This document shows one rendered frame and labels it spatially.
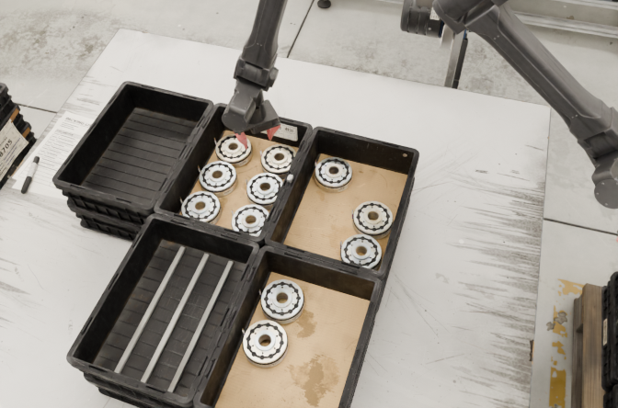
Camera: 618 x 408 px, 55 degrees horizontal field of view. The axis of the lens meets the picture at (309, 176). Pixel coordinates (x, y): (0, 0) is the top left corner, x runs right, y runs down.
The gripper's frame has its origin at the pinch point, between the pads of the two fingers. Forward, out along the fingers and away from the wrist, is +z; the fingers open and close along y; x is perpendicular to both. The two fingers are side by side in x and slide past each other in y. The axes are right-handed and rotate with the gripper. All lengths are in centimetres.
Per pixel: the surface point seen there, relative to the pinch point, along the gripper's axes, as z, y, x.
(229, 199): 23.4, -9.4, 3.0
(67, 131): 36, -46, 61
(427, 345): 36, 21, -52
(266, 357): 20, -18, -43
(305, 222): 23.3, 6.2, -13.0
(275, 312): 20.5, -11.5, -34.1
